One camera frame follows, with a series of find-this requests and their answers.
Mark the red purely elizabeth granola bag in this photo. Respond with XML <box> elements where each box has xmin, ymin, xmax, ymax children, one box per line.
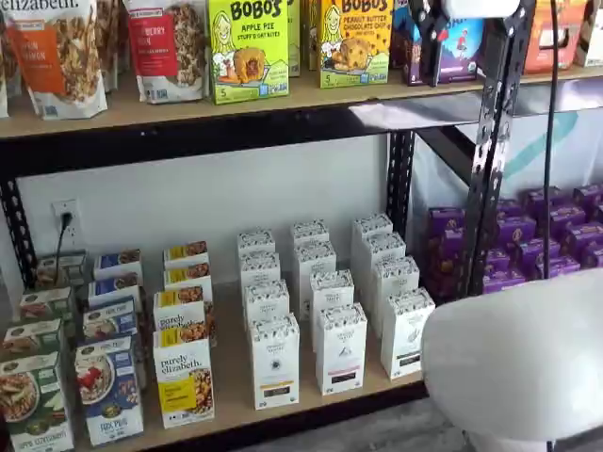
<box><xmin>124</xmin><ymin>0</ymin><xmax>209</xmax><ymax>104</ymax></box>

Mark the orange purely elizabeth granola bag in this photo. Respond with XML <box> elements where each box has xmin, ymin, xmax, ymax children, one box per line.
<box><xmin>8</xmin><ymin>0</ymin><xmax>108</xmax><ymax>120</ymax></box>
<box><xmin>93</xmin><ymin>0</ymin><xmax>131</xmax><ymax>91</ymax></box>

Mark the white wall outlet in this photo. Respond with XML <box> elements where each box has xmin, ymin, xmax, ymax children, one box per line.
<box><xmin>50</xmin><ymin>198</ymin><xmax>82</xmax><ymax>251</ymax></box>

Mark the blue oatmeal box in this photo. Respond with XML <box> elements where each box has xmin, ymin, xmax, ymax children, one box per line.
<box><xmin>92</xmin><ymin>248</ymin><xmax>143</xmax><ymax>283</ymax></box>
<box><xmin>82</xmin><ymin>296</ymin><xmax>141</xmax><ymax>344</ymax></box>
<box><xmin>88</xmin><ymin>276</ymin><xmax>143</xmax><ymax>303</ymax></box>
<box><xmin>74</xmin><ymin>335</ymin><xmax>145</xmax><ymax>447</ymax></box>

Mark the white and brown box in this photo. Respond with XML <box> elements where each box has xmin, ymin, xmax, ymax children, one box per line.
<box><xmin>574</xmin><ymin>0</ymin><xmax>603</xmax><ymax>68</ymax></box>

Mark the purely elizabeth yellow white box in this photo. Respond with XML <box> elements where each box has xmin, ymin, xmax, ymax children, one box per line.
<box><xmin>153</xmin><ymin>324</ymin><xmax>217</xmax><ymax>430</ymax></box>
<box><xmin>163</xmin><ymin>240</ymin><xmax>211</xmax><ymax>270</ymax></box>
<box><xmin>153</xmin><ymin>285</ymin><xmax>209</xmax><ymax>331</ymax></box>
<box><xmin>163</xmin><ymin>262</ymin><xmax>214</xmax><ymax>292</ymax></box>

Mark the white tea box pink strip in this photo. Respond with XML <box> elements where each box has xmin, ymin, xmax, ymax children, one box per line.
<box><xmin>292</xmin><ymin>241</ymin><xmax>338</xmax><ymax>307</ymax></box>
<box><xmin>290</xmin><ymin>218</ymin><xmax>331</xmax><ymax>250</ymax></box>
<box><xmin>309</xmin><ymin>268</ymin><xmax>356</xmax><ymax>322</ymax></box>
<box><xmin>314</xmin><ymin>302</ymin><xmax>369</xmax><ymax>397</ymax></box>

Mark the blue Z Bar box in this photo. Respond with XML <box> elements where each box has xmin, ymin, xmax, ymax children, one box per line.
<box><xmin>390</xmin><ymin>0</ymin><xmax>486</xmax><ymax>88</ymax></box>

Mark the particle board shelf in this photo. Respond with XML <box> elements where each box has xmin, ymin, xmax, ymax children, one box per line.
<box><xmin>0</xmin><ymin>70</ymin><xmax>491</xmax><ymax>140</ymax></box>
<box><xmin>60</xmin><ymin>277</ymin><xmax>430</xmax><ymax>452</ymax></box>
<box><xmin>484</xmin><ymin>64</ymin><xmax>603</xmax><ymax>87</ymax></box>

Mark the green oatmeal box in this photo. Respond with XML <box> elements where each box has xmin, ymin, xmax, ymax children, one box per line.
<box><xmin>35</xmin><ymin>250</ymin><xmax>90</xmax><ymax>289</ymax></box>
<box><xmin>2</xmin><ymin>318</ymin><xmax>66</xmax><ymax>364</ymax></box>
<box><xmin>18</xmin><ymin>285</ymin><xmax>77</xmax><ymax>327</ymax></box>
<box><xmin>0</xmin><ymin>351</ymin><xmax>75</xmax><ymax>452</ymax></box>

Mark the yellow Bobo's peanut butter box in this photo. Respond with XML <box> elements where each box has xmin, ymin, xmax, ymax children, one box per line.
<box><xmin>319</xmin><ymin>0</ymin><xmax>395</xmax><ymax>89</ymax></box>

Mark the white tea box black strip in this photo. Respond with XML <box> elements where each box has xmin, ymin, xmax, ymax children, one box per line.
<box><xmin>361</xmin><ymin>232</ymin><xmax>408</xmax><ymax>266</ymax></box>
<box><xmin>371</xmin><ymin>256</ymin><xmax>421</xmax><ymax>307</ymax></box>
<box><xmin>379</xmin><ymin>286</ymin><xmax>436</xmax><ymax>381</ymax></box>
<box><xmin>351</xmin><ymin>213</ymin><xmax>395</xmax><ymax>242</ymax></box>

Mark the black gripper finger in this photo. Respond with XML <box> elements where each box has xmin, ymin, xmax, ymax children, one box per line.
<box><xmin>432</xmin><ymin>0</ymin><xmax>452</xmax><ymax>88</ymax></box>
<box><xmin>408</xmin><ymin>0</ymin><xmax>434</xmax><ymax>88</ymax></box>

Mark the purple Annie's snack box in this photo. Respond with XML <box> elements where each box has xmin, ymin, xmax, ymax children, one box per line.
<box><xmin>572</xmin><ymin>183</ymin><xmax>603</xmax><ymax>214</ymax></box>
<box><xmin>427</xmin><ymin>230</ymin><xmax>472</xmax><ymax>259</ymax></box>
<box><xmin>484</xmin><ymin>247</ymin><xmax>520</xmax><ymax>274</ymax></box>
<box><xmin>522</xmin><ymin>186</ymin><xmax>570</xmax><ymax>218</ymax></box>
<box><xmin>430</xmin><ymin>205</ymin><xmax>478</xmax><ymax>235</ymax></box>
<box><xmin>517</xmin><ymin>237</ymin><xmax>562</xmax><ymax>280</ymax></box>
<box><xmin>497</xmin><ymin>216</ymin><xmax>539</xmax><ymax>250</ymax></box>
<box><xmin>425</xmin><ymin>275</ymin><xmax>468</xmax><ymax>303</ymax></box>
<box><xmin>548</xmin><ymin>205</ymin><xmax>589</xmax><ymax>237</ymax></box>
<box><xmin>581</xmin><ymin>243</ymin><xmax>603</xmax><ymax>270</ymax></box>
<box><xmin>562</xmin><ymin>223</ymin><xmax>603</xmax><ymax>259</ymax></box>
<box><xmin>426</xmin><ymin>253</ymin><xmax>470</xmax><ymax>280</ymax></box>
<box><xmin>548</xmin><ymin>256</ymin><xmax>581</xmax><ymax>280</ymax></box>
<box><xmin>497</xmin><ymin>197</ymin><xmax>525</xmax><ymax>221</ymax></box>
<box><xmin>482</xmin><ymin>267</ymin><xmax>528</xmax><ymax>297</ymax></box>

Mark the green Bobo's apple pie box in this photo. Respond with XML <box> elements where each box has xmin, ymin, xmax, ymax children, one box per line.
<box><xmin>205</xmin><ymin>0</ymin><xmax>290</xmax><ymax>105</ymax></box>
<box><xmin>286</xmin><ymin>0</ymin><xmax>302</xmax><ymax>79</ymax></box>

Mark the white plastic sheet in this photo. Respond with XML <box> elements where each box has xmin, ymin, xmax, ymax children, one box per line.
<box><xmin>414</xmin><ymin>110</ymin><xmax>603</xmax><ymax>216</ymax></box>

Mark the orange snack box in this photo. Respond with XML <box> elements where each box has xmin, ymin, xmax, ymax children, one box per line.
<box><xmin>521</xmin><ymin>0</ymin><xmax>590</xmax><ymax>75</ymax></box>

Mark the black plug with cord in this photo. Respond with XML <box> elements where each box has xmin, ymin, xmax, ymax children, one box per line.
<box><xmin>54</xmin><ymin>211</ymin><xmax>74</xmax><ymax>286</ymax></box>

